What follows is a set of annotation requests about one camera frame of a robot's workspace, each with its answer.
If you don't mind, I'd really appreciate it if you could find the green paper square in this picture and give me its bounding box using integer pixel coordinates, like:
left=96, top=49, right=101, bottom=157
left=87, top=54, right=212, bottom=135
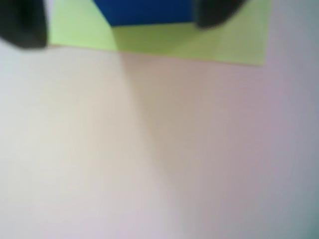
left=48, top=0, right=273, bottom=67

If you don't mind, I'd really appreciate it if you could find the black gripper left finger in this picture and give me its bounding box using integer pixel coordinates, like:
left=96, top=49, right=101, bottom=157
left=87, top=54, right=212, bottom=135
left=0, top=0, right=48, bottom=49

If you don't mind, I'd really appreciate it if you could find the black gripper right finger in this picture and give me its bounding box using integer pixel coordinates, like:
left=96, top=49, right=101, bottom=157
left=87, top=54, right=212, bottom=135
left=193, top=0, right=244, bottom=28

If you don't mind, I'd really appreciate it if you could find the extra large blue cube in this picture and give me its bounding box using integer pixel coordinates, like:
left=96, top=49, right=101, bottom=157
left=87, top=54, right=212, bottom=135
left=92, top=0, right=196, bottom=27

